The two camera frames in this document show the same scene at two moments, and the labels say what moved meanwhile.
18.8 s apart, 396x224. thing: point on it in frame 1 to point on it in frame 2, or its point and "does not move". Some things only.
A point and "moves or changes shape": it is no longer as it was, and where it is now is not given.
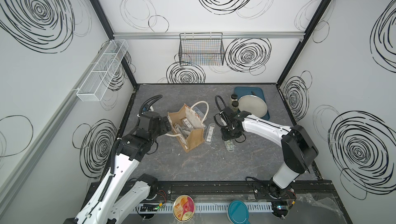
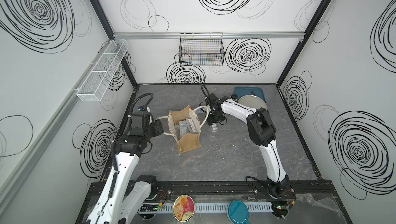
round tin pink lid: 183,208 does not move
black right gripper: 224,137 to 209,121
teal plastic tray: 244,91 does not move
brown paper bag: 186,124 does not move
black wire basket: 201,49 does not move
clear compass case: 178,129 moves or changes shape
